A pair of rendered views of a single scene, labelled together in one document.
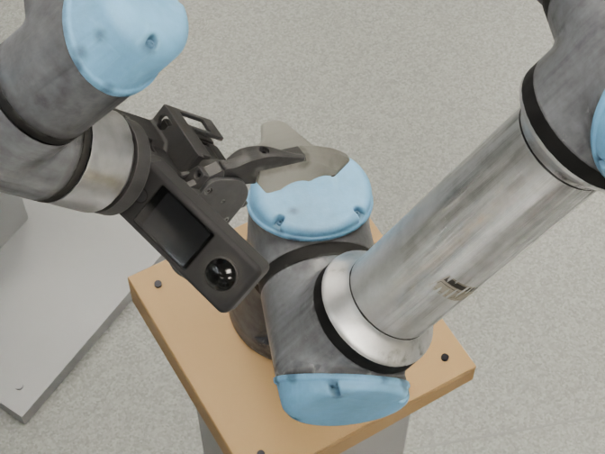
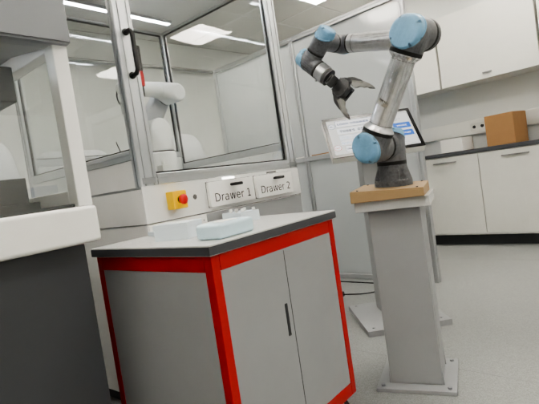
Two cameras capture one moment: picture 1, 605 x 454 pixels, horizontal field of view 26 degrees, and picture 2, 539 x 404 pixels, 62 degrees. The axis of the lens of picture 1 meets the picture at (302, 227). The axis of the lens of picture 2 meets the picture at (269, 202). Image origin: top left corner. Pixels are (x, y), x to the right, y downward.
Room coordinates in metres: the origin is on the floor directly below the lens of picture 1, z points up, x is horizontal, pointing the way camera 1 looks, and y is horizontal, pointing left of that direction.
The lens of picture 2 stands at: (-0.79, -1.19, 0.90)
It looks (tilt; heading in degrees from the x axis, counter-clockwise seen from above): 3 degrees down; 54
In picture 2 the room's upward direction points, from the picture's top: 8 degrees counter-clockwise
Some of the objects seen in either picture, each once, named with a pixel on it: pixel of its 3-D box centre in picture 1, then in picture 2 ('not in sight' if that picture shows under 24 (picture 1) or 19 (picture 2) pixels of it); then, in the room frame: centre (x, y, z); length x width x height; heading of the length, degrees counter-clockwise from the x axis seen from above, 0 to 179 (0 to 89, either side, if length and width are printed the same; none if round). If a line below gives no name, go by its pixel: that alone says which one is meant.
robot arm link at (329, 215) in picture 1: (309, 225); (389, 144); (0.68, -0.01, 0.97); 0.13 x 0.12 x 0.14; 10
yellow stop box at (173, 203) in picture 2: not in sight; (177, 199); (-0.04, 0.48, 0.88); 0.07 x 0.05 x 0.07; 15
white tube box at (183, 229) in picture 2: not in sight; (178, 230); (-0.21, 0.13, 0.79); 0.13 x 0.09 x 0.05; 120
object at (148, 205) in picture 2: not in sight; (172, 199); (0.19, 1.06, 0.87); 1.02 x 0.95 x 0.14; 15
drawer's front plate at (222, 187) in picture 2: not in sight; (231, 191); (0.28, 0.58, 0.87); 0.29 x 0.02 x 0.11; 15
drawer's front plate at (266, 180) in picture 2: not in sight; (274, 183); (0.58, 0.66, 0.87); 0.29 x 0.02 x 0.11; 15
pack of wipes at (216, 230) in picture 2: not in sight; (225, 228); (-0.15, -0.06, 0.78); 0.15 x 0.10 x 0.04; 17
